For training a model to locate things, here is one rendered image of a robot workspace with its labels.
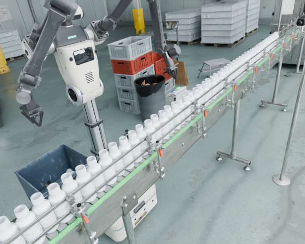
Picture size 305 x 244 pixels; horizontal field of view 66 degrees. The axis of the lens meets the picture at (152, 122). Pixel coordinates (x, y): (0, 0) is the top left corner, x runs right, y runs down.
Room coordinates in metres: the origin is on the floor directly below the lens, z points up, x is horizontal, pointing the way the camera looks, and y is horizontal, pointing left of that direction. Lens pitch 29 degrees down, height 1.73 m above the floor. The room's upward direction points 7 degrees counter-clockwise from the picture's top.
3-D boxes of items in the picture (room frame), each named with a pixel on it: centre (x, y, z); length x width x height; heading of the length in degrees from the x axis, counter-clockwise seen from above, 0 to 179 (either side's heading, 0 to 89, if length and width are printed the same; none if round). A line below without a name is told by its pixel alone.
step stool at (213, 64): (4.53, -1.35, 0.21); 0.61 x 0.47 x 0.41; 11
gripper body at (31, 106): (1.05, 0.58, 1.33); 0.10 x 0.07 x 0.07; 46
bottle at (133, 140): (0.94, 0.10, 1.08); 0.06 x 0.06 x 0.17
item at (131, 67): (3.75, 0.19, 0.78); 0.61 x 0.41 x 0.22; 144
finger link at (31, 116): (1.04, 0.56, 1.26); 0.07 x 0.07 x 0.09; 46
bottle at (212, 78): (1.56, -0.46, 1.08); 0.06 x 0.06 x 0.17
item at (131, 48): (3.74, 0.19, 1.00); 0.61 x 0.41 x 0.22; 145
